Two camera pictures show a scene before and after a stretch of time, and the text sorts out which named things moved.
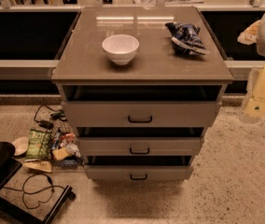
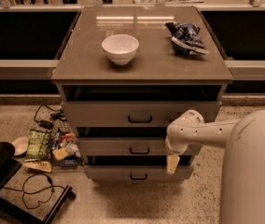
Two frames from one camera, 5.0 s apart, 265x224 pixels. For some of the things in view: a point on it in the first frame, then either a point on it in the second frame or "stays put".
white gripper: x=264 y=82 → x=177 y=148
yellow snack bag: x=37 y=164 stays put
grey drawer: x=140 y=146 stays put
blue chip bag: x=186 y=38 stays put
